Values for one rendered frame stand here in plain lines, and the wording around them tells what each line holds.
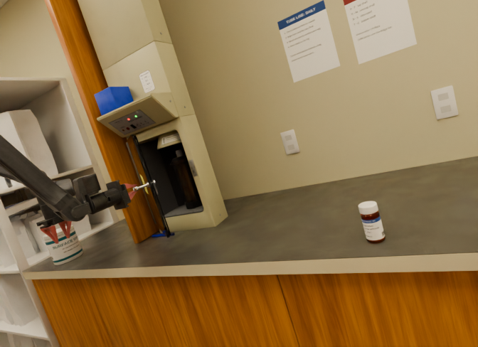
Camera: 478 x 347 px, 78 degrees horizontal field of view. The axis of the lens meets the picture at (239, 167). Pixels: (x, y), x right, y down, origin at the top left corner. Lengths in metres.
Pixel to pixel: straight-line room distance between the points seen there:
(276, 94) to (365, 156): 0.50
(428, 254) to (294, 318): 0.41
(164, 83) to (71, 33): 0.49
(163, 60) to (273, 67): 0.52
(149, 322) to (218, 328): 0.33
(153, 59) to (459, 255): 1.12
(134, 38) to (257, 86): 0.59
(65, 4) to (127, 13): 0.33
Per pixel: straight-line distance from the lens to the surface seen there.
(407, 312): 0.86
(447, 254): 0.74
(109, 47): 1.43
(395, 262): 0.75
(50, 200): 1.02
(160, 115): 1.19
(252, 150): 1.54
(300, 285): 0.87
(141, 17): 1.31
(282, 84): 1.45
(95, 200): 1.06
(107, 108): 1.30
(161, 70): 1.24
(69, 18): 1.58
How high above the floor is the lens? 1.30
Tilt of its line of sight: 7 degrees down
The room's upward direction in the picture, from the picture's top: 17 degrees counter-clockwise
